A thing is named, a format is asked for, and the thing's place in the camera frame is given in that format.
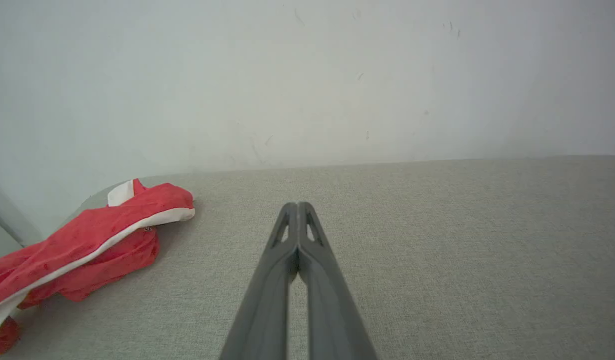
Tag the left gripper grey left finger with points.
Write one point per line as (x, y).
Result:
(267, 300)

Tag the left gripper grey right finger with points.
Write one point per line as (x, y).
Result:
(327, 310)

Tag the red garment with white trim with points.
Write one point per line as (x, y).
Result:
(87, 235)

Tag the grey fabric sofa seat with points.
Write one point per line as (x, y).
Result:
(462, 250)

